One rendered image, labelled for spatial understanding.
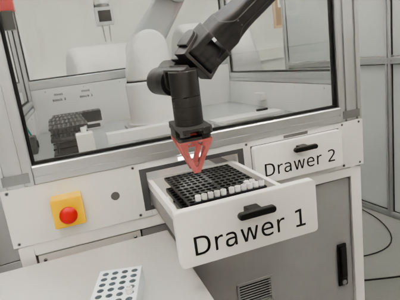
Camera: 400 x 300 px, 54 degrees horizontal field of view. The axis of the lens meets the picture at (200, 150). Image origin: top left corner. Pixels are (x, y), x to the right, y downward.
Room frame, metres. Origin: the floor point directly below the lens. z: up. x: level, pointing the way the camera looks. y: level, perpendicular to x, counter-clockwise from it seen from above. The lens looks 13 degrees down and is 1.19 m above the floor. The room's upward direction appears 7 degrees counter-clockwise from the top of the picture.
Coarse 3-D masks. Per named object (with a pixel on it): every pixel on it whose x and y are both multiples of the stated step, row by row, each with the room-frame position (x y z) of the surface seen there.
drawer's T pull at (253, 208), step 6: (252, 204) 0.68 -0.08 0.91; (270, 204) 0.67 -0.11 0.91; (246, 210) 0.67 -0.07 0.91; (252, 210) 0.65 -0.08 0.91; (258, 210) 0.65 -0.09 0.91; (264, 210) 0.66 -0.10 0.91; (270, 210) 0.66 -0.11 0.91; (240, 216) 0.64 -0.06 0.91; (246, 216) 0.65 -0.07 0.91; (252, 216) 0.65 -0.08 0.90; (258, 216) 0.65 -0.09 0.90
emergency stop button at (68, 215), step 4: (64, 208) 0.85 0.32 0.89; (68, 208) 0.85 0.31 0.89; (72, 208) 0.85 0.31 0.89; (60, 212) 0.84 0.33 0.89; (64, 212) 0.84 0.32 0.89; (68, 212) 0.84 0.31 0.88; (72, 212) 0.85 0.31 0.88; (76, 212) 0.85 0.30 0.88; (60, 216) 0.84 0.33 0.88; (64, 216) 0.84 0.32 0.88; (68, 216) 0.84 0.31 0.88; (72, 216) 0.84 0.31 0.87; (76, 216) 0.85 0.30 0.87; (64, 220) 0.84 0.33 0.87; (68, 220) 0.84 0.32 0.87; (72, 220) 0.84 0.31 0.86
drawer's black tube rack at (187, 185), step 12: (216, 168) 0.99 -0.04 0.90; (228, 168) 0.97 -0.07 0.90; (168, 180) 0.95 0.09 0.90; (180, 180) 0.92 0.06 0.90; (192, 180) 0.91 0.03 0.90; (204, 180) 0.90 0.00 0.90; (216, 180) 0.89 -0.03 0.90; (228, 180) 0.88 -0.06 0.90; (240, 180) 0.86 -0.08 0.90; (168, 192) 0.94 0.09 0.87; (180, 192) 0.84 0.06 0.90; (192, 192) 0.83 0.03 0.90; (204, 192) 0.82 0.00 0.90; (180, 204) 0.84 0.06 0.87
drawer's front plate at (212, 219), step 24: (264, 192) 0.70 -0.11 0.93; (288, 192) 0.71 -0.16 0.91; (312, 192) 0.73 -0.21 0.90; (192, 216) 0.65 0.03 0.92; (216, 216) 0.67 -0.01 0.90; (264, 216) 0.70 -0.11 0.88; (288, 216) 0.71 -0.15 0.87; (312, 216) 0.73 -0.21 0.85; (192, 240) 0.65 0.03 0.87; (240, 240) 0.68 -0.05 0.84; (264, 240) 0.69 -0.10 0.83; (192, 264) 0.65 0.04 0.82
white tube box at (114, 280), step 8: (104, 272) 0.71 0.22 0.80; (112, 272) 0.71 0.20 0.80; (120, 272) 0.70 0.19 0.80; (128, 272) 0.70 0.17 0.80; (136, 272) 0.70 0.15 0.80; (104, 280) 0.69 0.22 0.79; (112, 280) 0.68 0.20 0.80; (120, 280) 0.67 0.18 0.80; (128, 280) 0.67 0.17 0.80; (136, 280) 0.67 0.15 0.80; (144, 280) 0.72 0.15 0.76; (96, 288) 0.66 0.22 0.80; (104, 288) 0.65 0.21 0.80; (112, 288) 0.65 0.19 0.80; (120, 288) 0.65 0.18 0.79; (136, 288) 0.64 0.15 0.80; (96, 296) 0.63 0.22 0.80; (104, 296) 0.63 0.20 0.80; (112, 296) 0.62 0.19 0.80; (120, 296) 0.62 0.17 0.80; (128, 296) 0.62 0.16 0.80; (136, 296) 0.61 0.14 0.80
